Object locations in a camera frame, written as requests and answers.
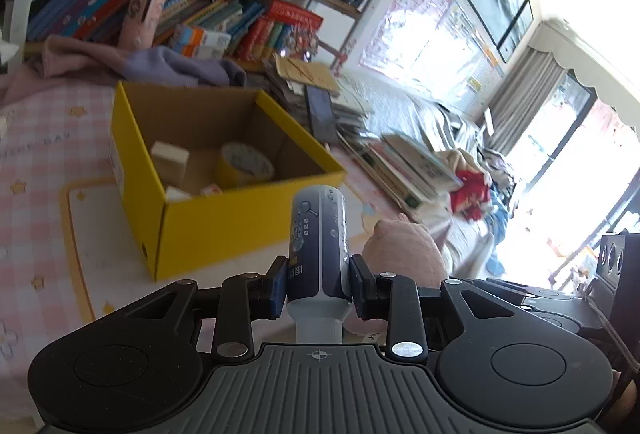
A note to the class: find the white curtain valance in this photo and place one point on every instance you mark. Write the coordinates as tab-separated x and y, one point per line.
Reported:
590	58

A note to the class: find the pink cylinder humidifier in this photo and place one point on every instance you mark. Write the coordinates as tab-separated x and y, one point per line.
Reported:
142	18

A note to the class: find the yellow cardboard box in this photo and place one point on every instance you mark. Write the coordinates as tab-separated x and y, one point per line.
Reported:
215	229

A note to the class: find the orange and blue small box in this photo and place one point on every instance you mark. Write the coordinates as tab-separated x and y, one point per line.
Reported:
200	52
200	36

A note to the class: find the pink checked tablecloth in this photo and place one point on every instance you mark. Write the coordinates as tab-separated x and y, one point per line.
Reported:
50	153

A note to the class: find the pink plush toy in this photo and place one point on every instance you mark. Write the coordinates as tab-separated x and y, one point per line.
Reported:
405	254

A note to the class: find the stack of papers and books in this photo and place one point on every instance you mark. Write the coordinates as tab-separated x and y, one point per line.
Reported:
400	108

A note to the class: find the white small packet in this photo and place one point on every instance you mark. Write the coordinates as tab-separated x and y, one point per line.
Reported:
176	195

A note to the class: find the white and red small item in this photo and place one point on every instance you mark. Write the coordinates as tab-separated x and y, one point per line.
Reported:
211	190

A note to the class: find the red thick book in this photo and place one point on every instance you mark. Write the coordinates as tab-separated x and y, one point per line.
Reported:
295	16

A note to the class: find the blue-grey phone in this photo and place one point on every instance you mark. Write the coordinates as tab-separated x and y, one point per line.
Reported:
322	113

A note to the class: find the acrylic figure stand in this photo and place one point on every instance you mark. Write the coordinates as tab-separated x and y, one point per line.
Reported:
300	46

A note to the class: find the red cloth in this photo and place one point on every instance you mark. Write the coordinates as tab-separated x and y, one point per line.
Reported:
470	194

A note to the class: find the small black framed picture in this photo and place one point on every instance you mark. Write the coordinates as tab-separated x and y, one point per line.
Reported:
517	31

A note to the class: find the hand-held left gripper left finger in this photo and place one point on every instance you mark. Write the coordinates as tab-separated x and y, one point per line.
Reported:
280	289

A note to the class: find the yellow tape roll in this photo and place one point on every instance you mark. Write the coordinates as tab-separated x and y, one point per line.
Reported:
226	172

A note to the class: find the blue and white bottle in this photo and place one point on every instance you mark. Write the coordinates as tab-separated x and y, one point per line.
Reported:
317	244

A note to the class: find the pink and purple cloth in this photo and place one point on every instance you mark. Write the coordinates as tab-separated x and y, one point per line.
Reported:
165	63

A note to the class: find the grey curtain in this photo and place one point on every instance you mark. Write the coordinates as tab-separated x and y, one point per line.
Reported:
525	103

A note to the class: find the brown paper envelope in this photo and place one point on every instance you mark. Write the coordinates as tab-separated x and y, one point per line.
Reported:
305	72

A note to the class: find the row of blue and red books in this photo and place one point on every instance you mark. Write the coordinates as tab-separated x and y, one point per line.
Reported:
90	8

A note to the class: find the beige rectangular block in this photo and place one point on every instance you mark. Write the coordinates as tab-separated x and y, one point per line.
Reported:
167	158

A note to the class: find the wall poster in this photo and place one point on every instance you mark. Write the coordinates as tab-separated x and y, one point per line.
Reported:
425	13

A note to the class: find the pile of magazines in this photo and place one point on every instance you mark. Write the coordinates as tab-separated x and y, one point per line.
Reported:
410	168

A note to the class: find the blue cloth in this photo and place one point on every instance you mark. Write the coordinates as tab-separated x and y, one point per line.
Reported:
500	224

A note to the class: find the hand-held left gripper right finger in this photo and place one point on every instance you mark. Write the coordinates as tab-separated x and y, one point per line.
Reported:
356	286

